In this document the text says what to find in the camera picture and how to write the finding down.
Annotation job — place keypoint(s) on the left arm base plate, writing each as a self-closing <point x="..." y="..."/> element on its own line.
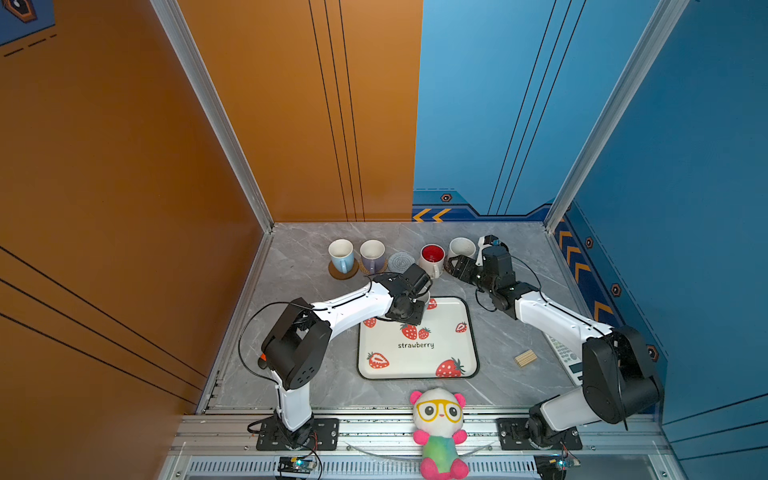
<point x="318" y="434"/>

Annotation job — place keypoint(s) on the blue mug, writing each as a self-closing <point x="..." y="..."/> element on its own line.
<point x="342" y="254"/>

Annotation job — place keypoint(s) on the right circuit board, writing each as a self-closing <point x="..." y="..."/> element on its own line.
<point x="554" y="468"/>

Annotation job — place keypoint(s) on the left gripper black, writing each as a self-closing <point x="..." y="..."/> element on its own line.
<point x="416" y="320"/>

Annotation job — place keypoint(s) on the plush panda toy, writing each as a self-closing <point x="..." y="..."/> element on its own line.
<point x="438" y="416"/>

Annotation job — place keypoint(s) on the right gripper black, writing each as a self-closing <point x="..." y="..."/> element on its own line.
<point x="462" y="261"/>

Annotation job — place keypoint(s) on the small wooden block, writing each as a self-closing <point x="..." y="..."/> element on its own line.
<point x="526" y="358"/>

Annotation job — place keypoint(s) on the white strawberry serving tray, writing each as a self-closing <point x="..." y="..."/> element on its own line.
<point x="442" y="346"/>

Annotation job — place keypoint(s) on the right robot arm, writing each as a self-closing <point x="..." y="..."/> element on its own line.
<point x="619" y="378"/>

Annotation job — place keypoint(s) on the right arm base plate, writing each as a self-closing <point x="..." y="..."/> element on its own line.
<point x="533" y="434"/>

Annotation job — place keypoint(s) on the light brown wooden coaster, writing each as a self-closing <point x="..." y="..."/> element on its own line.
<point x="338" y="275"/>

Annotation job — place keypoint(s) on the white mug purple handle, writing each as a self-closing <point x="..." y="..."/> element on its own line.
<point x="372" y="256"/>

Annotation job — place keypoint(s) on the grey blue rope coaster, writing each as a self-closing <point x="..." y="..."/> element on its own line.
<point x="400" y="262"/>

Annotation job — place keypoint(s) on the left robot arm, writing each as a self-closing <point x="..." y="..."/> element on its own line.
<point x="293" y="350"/>

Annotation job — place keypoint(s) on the red interior mug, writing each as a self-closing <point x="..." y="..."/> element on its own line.
<point x="431" y="260"/>

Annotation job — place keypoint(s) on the left green circuit board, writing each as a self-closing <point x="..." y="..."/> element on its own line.
<point x="297" y="467"/>

